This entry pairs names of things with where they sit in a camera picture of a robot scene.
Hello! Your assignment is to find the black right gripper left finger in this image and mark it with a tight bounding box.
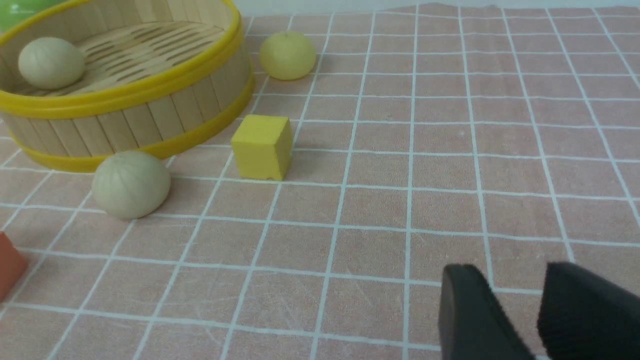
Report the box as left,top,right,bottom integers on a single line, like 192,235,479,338
438,264,536,360

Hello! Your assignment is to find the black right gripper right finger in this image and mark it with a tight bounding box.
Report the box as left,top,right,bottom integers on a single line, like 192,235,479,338
537,262,640,360

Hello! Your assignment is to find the yellow bun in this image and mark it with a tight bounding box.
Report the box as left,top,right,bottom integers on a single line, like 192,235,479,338
259,30,317,81

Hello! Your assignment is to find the white bun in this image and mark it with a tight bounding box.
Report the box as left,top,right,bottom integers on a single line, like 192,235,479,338
17,37,86,91
91,151,172,220

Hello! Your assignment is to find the bamboo steamer tray yellow rim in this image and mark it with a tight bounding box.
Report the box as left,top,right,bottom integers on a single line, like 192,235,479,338
1,0,255,173

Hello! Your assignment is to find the yellow cube block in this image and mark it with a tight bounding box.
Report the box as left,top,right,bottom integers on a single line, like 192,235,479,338
231,114,293,182

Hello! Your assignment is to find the orange cube block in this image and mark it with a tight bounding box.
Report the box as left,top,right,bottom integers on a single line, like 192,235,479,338
0,231,29,303

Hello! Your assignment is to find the green apple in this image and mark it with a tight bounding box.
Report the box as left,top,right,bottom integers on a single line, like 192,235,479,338
0,0,66,34

